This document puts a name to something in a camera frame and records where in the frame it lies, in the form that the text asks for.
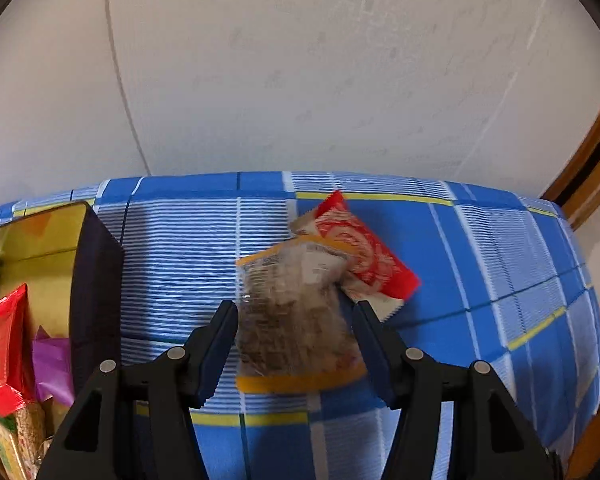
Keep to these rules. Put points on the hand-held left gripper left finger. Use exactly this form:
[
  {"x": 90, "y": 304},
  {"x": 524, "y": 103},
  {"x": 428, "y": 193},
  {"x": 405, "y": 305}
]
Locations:
[{"x": 219, "y": 347}]

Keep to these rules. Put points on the clear packet with brown snack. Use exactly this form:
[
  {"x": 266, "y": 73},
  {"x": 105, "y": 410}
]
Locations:
[{"x": 290, "y": 320}]

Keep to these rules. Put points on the dark box with gold interior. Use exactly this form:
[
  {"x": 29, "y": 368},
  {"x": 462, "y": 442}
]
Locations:
[{"x": 97, "y": 285}]

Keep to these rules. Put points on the blue plaid bed sheet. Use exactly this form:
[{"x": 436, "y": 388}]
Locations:
[{"x": 180, "y": 240}]

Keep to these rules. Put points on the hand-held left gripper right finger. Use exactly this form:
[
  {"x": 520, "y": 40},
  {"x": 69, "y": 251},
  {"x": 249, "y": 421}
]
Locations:
[{"x": 375, "y": 355}]

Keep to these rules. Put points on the tan snack bar green wrapper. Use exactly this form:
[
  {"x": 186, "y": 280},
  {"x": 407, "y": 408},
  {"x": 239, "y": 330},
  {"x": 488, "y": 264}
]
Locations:
[{"x": 5, "y": 452}]

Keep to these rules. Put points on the red and white snack packet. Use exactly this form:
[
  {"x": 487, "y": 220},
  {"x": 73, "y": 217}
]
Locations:
[{"x": 370, "y": 260}]

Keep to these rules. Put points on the sesame bar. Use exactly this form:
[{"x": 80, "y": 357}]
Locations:
[{"x": 30, "y": 430}]

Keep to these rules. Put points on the purple snack packet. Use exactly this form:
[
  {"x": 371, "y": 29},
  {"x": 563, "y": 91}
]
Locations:
[{"x": 52, "y": 365}]

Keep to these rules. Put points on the wooden door frame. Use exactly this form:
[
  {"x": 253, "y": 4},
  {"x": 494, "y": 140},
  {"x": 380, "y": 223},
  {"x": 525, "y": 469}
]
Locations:
[{"x": 587, "y": 145}]

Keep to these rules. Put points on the long red snack packet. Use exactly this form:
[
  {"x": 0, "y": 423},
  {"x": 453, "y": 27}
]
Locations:
[{"x": 7, "y": 350}]

